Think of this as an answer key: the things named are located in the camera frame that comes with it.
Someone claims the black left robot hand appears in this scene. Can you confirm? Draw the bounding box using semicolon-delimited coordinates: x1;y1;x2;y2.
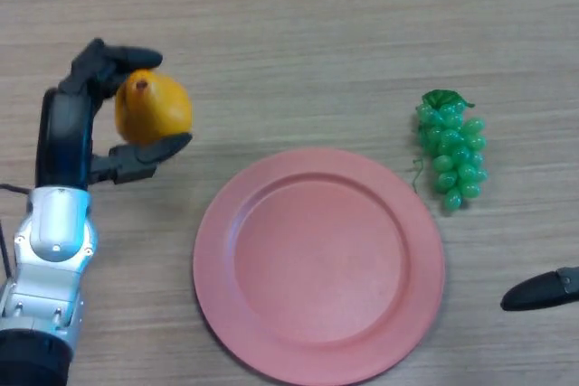
34;37;194;190

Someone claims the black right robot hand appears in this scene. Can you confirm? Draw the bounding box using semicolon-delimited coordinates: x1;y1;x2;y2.
499;265;579;312

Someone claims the yellow pear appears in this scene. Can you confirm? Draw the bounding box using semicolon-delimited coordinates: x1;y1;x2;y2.
113;68;194;146

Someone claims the pink round plate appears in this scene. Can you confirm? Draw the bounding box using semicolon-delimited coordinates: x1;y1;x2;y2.
192;147;446;386

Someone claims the green grape bunch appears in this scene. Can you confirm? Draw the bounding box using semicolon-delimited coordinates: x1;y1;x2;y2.
410;89;489;214

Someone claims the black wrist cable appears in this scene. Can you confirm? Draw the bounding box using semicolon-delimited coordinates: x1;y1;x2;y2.
0;183;33;279

